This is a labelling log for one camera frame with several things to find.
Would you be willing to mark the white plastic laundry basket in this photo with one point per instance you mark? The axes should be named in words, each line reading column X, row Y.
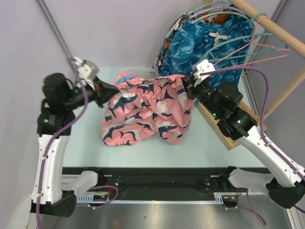
column 141, row 72

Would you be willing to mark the mint green hanger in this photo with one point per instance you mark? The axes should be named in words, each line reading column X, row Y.
column 213, row 7

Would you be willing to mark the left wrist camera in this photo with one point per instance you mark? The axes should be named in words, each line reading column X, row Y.
column 87, row 69

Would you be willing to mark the white drawstring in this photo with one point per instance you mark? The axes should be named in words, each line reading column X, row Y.
column 217, row 37

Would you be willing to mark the wooden rack base frame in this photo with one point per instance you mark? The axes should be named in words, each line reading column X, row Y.
column 230, row 124

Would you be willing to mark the aluminium corner post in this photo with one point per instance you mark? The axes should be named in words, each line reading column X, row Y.
column 56, row 32

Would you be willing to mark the purple hanger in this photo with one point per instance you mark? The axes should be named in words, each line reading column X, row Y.
column 212, row 12

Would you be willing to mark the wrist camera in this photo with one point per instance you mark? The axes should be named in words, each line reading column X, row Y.
column 87, row 69
column 201, row 70

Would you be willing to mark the blue shark print shorts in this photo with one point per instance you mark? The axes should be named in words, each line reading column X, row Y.
column 192, row 41

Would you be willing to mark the pink shark print shorts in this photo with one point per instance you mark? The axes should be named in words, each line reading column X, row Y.
column 144, row 107

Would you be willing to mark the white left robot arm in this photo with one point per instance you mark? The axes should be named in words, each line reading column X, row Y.
column 54, row 129

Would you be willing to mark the teal hanger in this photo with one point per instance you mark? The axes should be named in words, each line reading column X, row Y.
column 210, row 58

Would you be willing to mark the wooden hanging rod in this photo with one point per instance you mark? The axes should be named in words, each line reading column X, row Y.
column 288, row 39

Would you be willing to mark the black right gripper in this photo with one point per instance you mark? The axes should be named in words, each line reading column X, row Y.
column 190, row 88

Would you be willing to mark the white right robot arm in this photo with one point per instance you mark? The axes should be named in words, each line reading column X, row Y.
column 284, row 183

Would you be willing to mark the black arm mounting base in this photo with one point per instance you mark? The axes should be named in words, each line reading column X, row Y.
column 161, row 185

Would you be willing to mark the light blue garment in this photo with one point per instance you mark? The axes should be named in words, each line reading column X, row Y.
column 124, row 79

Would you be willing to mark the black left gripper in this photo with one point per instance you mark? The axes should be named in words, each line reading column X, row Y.
column 103, row 91

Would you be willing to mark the pink wire hanger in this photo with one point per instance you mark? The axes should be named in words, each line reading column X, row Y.
column 253, row 22

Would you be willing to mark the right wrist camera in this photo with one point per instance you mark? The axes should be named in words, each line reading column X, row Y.
column 201, row 70

